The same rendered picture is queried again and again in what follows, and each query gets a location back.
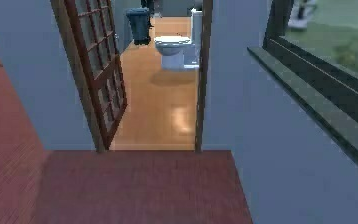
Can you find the white toilet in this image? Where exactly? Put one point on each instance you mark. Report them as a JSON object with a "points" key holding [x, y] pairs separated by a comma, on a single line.
{"points": [[173, 50]]}

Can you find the brown paned room door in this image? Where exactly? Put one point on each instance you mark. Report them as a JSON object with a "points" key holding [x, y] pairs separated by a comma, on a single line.
{"points": [[97, 66]]}

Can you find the dark blue waste bin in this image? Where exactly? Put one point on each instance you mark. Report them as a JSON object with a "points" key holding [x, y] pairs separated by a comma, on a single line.
{"points": [[139, 25]]}

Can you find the dark framed window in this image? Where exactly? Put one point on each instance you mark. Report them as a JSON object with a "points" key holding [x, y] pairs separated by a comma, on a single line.
{"points": [[323, 66]]}

